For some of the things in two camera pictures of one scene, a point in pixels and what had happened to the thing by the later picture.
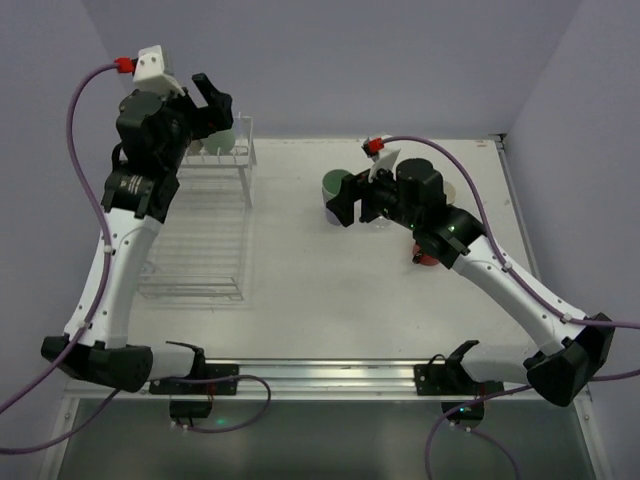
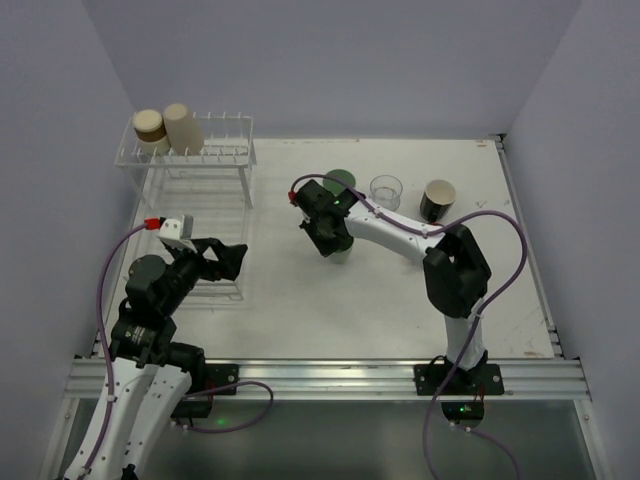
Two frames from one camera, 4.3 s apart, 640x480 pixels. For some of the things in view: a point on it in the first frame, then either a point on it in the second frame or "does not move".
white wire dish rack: (199, 250) does not move
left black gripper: (211, 116) to (204, 258)
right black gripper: (362, 190) to (324, 230)
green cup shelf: (331, 183) does not move
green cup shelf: (225, 140) to (341, 257)
